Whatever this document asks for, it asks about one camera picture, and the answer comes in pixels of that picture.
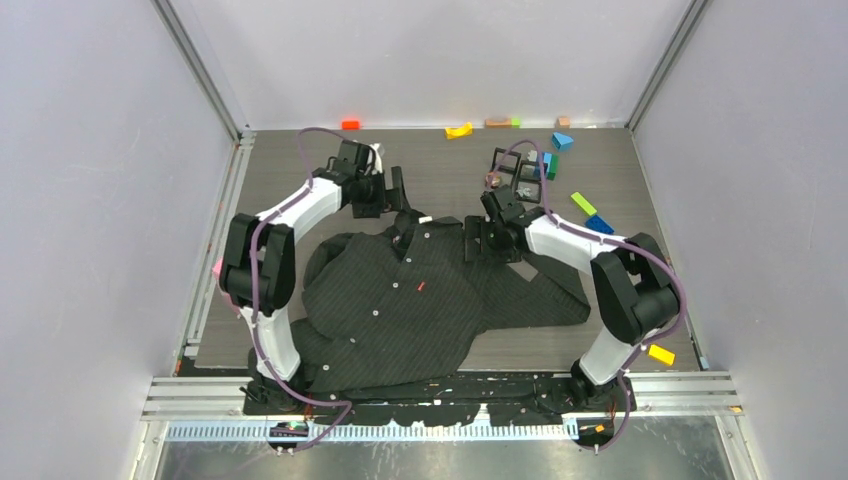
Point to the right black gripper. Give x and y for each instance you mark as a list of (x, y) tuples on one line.
[(477, 227)]

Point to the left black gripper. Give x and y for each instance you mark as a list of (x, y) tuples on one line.
[(371, 211)]

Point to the orange round brooch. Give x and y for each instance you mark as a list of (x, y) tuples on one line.
[(492, 180)]

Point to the black pinstriped shirt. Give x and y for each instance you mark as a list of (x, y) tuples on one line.
[(405, 305)]

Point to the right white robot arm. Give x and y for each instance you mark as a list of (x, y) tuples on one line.
[(640, 298)]

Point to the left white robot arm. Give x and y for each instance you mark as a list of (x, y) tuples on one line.
[(257, 270)]

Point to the black brooch box right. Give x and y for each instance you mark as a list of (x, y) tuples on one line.
[(521, 181)]

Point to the black brooch box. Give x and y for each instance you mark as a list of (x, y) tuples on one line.
[(521, 181), (504, 163)]

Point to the black brooch box left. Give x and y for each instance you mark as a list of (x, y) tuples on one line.
[(504, 163)]

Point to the yellow arch block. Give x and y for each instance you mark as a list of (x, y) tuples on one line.
[(465, 130)]

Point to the blue green block stack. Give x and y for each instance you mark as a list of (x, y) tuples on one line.
[(538, 163)]

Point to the brown wooden block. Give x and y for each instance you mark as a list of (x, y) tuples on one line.
[(498, 123)]

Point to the lime green brick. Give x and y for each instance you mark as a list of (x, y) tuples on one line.
[(586, 206)]

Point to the blue wedge block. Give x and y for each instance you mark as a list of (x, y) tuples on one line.
[(561, 142)]

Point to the blue lego brick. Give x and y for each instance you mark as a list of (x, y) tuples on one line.
[(598, 224)]

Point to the yellow brick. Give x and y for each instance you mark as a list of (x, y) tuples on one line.
[(661, 354)]

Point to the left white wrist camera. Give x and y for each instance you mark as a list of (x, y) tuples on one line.
[(375, 164)]

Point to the red block at wall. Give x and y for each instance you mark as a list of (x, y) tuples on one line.
[(351, 124)]

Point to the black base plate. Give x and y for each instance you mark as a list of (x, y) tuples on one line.
[(507, 399)]

